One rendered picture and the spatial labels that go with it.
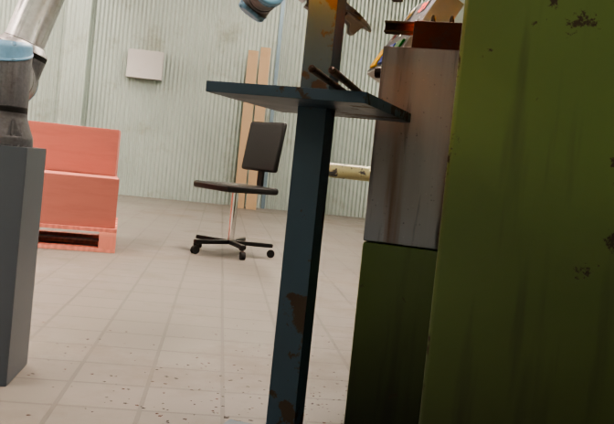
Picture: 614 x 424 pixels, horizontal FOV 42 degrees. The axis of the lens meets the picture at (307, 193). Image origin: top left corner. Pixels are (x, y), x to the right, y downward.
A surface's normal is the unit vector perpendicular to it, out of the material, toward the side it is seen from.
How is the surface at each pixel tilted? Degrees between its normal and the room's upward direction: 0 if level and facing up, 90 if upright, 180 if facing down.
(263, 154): 82
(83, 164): 90
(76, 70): 90
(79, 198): 90
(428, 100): 90
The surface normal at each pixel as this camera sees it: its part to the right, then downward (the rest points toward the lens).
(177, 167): 0.11, 0.04
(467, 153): -0.28, 0.00
